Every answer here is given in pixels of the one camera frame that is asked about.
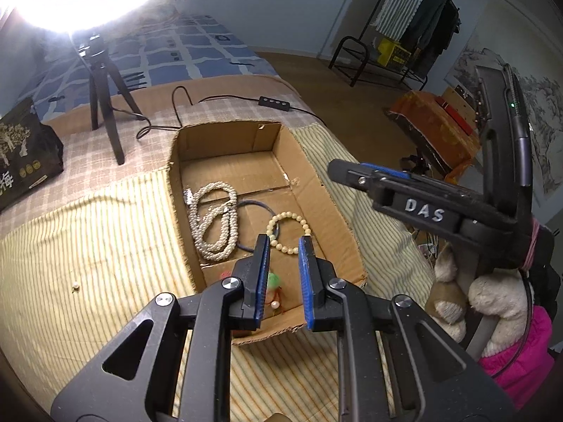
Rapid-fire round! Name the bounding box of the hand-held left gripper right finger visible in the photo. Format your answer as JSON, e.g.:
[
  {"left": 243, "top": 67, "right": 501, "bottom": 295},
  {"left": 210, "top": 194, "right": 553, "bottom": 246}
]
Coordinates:
[{"left": 298, "top": 235, "right": 517, "bottom": 422}]

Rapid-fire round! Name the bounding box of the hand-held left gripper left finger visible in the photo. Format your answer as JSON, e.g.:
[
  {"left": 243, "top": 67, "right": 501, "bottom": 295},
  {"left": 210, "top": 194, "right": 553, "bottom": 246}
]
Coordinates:
[{"left": 50, "top": 234, "right": 271, "bottom": 422}]

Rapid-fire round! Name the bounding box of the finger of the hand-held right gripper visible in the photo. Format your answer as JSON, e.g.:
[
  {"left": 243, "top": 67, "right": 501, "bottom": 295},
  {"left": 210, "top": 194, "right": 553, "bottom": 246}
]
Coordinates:
[
  {"left": 360, "top": 162, "right": 485, "bottom": 205},
  {"left": 328, "top": 158, "right": 412, "bottom": 195}
]

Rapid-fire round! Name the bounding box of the green pendant with red cord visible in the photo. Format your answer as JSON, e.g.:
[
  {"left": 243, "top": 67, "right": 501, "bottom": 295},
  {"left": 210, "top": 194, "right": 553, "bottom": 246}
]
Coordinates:
[{"left": 217, "top": 270, "right": 286, "bottom": 317}]

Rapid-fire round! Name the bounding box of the white pearl necklace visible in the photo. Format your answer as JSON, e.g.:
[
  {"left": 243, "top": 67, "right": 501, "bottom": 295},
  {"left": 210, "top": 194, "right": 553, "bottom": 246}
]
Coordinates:
[{"left": 182, "top": 183, "right": 240, "bottom": 262}]

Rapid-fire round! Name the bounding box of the cream bead bracelet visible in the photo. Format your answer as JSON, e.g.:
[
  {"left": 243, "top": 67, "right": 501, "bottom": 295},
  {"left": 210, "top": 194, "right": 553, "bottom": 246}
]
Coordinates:
[{"left": 266, "top": 212, "right": 313, "bottom": 253}]

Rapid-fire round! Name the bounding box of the dark bangle ring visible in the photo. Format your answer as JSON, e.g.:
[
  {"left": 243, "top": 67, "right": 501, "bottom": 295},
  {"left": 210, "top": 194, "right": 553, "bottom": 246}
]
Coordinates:
[{"left": 235, "top": 200, "right": 282, "bottom": 253}]

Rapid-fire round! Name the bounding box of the small black device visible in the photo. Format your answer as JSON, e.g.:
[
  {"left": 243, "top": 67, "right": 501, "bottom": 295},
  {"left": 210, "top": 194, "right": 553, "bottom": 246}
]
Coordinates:
[{"left": 398, "top": 154, "right": 436, "bottom": 181}]

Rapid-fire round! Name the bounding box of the orange cloth covered box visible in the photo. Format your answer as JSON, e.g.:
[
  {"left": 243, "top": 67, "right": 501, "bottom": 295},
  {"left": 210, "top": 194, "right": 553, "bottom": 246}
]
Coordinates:
[{"left": 387, "top": 90, "right": 482, "bottom": 181}]

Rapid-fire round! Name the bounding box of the red flat box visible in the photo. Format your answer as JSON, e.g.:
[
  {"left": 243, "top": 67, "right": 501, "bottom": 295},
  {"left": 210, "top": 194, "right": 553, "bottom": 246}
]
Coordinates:
[{"left": 433, "top": 97, "right": 476, "bottom": 135}]

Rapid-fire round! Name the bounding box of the pink elastic band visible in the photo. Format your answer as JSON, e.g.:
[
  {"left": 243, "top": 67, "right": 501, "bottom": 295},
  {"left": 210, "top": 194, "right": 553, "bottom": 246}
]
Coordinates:
[{"left": 521, "top": 220, "right": 544, "bottom": 269}]

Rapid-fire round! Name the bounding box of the tan cardboard box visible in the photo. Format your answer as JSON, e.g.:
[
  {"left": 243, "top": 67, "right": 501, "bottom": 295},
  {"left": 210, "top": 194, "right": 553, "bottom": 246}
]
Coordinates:
[{"left": 442, "top": 85, "right": 480, "bottom": 119}]

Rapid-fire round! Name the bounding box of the yellow box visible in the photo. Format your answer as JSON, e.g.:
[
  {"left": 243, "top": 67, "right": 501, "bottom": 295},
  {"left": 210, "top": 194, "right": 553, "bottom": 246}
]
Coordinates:
[{"left": 376, "top": 37, "right": 412, "bottom": 69}]

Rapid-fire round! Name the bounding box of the black clothes rack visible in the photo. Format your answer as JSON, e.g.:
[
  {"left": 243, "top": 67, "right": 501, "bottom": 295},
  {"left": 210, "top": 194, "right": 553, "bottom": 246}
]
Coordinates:
[{"left": 329, "top": 0, "right": 462, "bottom": 91}]

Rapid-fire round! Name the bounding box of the black hanging garment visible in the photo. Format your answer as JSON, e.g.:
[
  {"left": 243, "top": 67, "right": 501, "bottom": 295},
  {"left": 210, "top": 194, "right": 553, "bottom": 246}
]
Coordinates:
[{"left": 418, "top": 0, "right": 462, "bottom": 77}]

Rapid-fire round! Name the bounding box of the yellow striped blanket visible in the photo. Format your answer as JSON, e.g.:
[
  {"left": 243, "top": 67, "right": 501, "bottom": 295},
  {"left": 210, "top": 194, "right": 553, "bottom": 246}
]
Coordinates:
[{"left": 0, "top": 125, "right": 441, "bottom": 422}]

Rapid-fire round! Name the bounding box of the dark green hanging garment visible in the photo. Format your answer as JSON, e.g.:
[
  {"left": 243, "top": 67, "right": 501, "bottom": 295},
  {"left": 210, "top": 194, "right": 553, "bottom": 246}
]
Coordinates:
[{"left": 402, "top": 0, "right": 445, "bottom": 45}]

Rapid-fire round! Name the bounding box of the striped hanging towel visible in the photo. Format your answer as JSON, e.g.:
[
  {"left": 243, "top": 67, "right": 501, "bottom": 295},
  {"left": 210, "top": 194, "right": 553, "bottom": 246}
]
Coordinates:
[{"left": 376, "top": 0, "right": 434, "bottom": 42}]

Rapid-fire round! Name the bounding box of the blue patterned quilt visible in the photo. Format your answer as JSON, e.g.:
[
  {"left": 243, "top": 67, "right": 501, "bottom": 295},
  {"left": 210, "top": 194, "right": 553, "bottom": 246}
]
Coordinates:
[{"left": 26, "top": 11, "right": 276, "bottom": 121}]

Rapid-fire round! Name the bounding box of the beige checked sheet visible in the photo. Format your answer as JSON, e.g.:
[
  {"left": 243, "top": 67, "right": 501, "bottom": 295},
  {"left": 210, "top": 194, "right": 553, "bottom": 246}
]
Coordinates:
[{"left": 0, "top": 75, "right": 317, "bottom": 229}]

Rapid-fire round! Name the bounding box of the black tripod stand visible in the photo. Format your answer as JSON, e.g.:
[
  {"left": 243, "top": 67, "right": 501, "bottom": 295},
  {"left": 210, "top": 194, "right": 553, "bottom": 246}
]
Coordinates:
[{"left": 75, "top": 33, "right": 152, "bottom": 165}]

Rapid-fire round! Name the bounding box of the black snack bag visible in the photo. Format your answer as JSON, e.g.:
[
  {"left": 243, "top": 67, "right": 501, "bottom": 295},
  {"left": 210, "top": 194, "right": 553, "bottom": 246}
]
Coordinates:
[{"left": 0, "top": 97, "right": 64, "bottom": 214}]

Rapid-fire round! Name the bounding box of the landscape wall painting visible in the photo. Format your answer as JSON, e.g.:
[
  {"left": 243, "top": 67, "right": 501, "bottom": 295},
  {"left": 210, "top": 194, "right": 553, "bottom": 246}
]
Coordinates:
[{"left": 444, "top": 0, "right": 563, "bottom": 194}]

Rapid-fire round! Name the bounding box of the black inline cable controller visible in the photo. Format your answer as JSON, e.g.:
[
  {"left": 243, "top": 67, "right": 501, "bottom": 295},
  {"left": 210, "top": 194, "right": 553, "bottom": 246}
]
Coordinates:
[{"left": 259, "top": 95, "right": 291, "bottom": 110}]

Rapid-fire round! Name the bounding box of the black power cable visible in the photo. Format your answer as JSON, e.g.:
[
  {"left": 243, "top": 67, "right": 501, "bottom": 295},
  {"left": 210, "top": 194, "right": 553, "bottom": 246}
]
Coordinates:
[{"left": 136, "top": 85, "right": 335, "bottom": 141}]

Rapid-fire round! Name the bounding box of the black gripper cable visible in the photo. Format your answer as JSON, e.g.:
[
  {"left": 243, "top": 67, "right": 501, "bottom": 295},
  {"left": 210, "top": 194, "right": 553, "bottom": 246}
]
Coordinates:
[{"left": 490, "top": 268, "right": 535, "bottom": 379}]

